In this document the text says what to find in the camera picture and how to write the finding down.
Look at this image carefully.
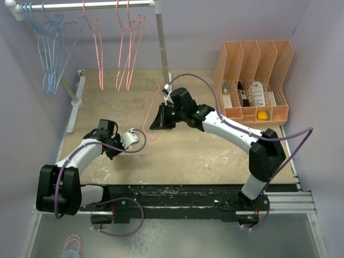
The black white boxed item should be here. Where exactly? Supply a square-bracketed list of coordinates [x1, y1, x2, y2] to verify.
[237, 81, 249, 107]

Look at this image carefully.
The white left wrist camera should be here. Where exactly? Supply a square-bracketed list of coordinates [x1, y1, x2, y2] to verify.
[120, 128, 140, 150]

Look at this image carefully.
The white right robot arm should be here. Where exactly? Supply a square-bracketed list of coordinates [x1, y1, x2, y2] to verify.
[149, 85, 286, 210]

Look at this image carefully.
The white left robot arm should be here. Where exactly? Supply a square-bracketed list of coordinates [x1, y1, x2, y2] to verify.
[35, 119, 125, 219]

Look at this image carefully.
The white labelled bottle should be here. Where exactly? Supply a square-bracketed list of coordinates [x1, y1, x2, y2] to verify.
[252, 81, 266, 106]

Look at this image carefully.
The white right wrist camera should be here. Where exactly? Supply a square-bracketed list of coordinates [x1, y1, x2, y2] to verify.
[162, 84, 173, 106]

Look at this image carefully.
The yellow small object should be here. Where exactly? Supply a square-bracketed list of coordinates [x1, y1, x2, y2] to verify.
[257, 111, 269, 121]

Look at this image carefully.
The pink wire hanger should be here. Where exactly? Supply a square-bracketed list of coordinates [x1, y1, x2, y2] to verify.
[126, 1, 146, 91]
[116, 1, 130, 92]
[82, 1, 104, 91]
[124, 84, 160, 141]

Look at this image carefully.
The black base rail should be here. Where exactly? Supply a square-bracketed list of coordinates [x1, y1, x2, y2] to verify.
[81, 184, 269, 224]

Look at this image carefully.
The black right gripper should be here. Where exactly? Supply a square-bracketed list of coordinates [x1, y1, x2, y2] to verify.
[150, 102, 187, 130]

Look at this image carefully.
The white clothes rack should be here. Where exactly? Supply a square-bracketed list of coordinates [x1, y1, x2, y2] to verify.
[2, 0, 174, 133]

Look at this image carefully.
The orange plastic file organizer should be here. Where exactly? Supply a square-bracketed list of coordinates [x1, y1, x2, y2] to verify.
[214, 40, 294, 127]

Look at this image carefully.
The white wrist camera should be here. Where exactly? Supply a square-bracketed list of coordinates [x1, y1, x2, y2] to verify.
[120, 128, 140, 150]
[162, 84, 173, 106]

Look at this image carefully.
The green capped bottle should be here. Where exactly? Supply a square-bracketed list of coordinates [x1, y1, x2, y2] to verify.
[221, 82, 228, 94]

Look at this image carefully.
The aluminium frame rail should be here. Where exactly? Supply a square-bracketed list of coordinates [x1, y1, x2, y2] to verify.
[74, 185, 315, 215]

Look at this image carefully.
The blue wire hanger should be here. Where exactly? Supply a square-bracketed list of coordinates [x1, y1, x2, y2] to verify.
[26, 4, 69, 95]
[23, 4, 67, 95]
[18, 4, 64, 95]
[37, 13, 86, 95]

